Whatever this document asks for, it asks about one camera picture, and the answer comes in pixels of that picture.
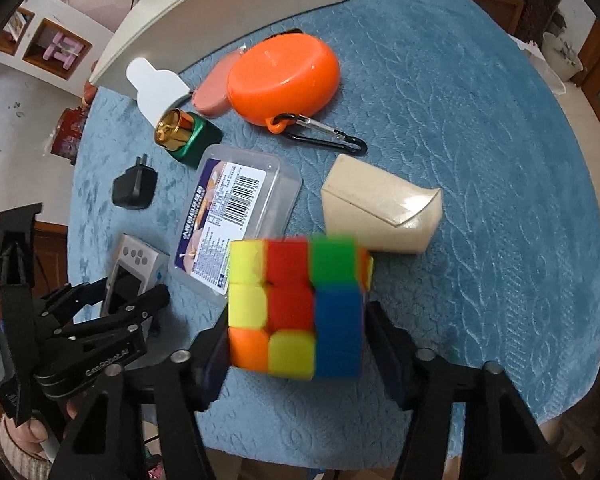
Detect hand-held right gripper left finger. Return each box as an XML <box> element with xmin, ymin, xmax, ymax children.
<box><xmin>47</xmin><ymin>317</ymin><xmax>236</xmax><ymax>480</ymax></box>

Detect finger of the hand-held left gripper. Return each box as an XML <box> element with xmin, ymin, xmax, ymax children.
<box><xmin>32</xmin><ymin>282</ymin><xmax>108</xmax><ymax>326</ymax></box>
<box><xmin>50</xmin><ymin>285</ymin><xmax>171</xmax><ymax>341</ymax></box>

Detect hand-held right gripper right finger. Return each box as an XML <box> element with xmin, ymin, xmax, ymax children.
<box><xmin>365</xmin><ymin>300</ymin><xmax>566</xmax><ymax>480</ymax></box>

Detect white handheld device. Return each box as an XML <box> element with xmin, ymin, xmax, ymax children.
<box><xmin>100</xmin><ymin>233</ymin><xmax>171</xmax><ymax>318</ymax></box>

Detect multicoloured puzzle cube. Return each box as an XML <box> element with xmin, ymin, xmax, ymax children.
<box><xmin>227</xmin><ymin>234</ymin><xmax>376</xmax><ymax>380</ymax></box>

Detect white packaging card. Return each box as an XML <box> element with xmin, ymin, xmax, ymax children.
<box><xmin>126</xmin><ymin>57</ymin><xmax>191</xmax><ymax>131</ymax></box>

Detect pink correction tape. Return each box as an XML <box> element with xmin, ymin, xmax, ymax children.
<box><xmin>191</xmin><ymin>45</ymin><xmax>246</xmax><ymax>117</ymax></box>

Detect white storage bin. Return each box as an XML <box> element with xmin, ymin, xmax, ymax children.
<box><xmin>89</xmin><ymin>0</ymin><xmax>356</xmax><ymax>98</ymax></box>

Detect person's left forearm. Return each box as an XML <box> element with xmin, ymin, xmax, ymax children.
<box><xmin>0</xmin><ymin>425</ymin><xmax>56</xmax><ymax>480</ymax></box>

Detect person's left hand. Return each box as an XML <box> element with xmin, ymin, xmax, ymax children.
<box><xmin>2</xmin><ymin>392</ymin><xmax>91</xmax><ymax>461</ymax></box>

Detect black charger plug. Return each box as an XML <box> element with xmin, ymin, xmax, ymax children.
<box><xmin>111</xmin><ymin>154</ymin><xmax>157</xmax><ymax>209</ymax></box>

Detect clear plastic box with label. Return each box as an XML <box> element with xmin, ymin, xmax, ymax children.
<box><xmin>169</xmin><ymin>144</ymin><xmax>302</xmax><ymax>302</ymax></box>

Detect beige cardboard box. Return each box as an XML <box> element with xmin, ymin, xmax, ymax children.
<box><xmin>321</xmin><ymin>153</ymin><xmax>444</xmax><ymax>256</ymax></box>

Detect red ornament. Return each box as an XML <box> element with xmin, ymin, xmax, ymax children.
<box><xmin>50</xmin><ymin>107</ymin><xmax>88</xmax><ymax>166</ymax></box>

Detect green bottle with gold cap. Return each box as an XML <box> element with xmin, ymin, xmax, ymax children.
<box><xmin>154</xmin><ymin>108</ymin><xmax>223</xmax><ymax>165</ymax></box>

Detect pink ornament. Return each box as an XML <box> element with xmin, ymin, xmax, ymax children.
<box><xmin>44</xmin><ymin>30</ymin><xmax>83</xmax><ymax>72</ymax></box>

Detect orange round case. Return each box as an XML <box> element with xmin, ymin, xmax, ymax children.
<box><xmin>226</xmin><ymin>34</ymin><xmax>342</xmax><ymax>133</ymax></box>

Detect white patterned pot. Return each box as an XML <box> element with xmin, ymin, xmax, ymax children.
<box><xmin>542</xmin><ymin>32</ymin><xmax>583</xmax><ymax>81</ymax></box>

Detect wooden cabinet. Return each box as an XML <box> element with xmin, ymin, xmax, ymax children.
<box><xmin>440</xmin><ymin>0</ymin><xmax>526</xmax><ymax>36</ymax></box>

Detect dark woven basket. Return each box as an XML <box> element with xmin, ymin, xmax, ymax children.
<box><xmin>515</xmin><ymin>0</ymin><xmax>566</xmax><ymax>46</ymax></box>

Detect wall niche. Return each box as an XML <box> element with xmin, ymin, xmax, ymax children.
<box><xmin>22</xmin><ymin>17</ymin><xmax>93</xmax><ymax>80</ymax></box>

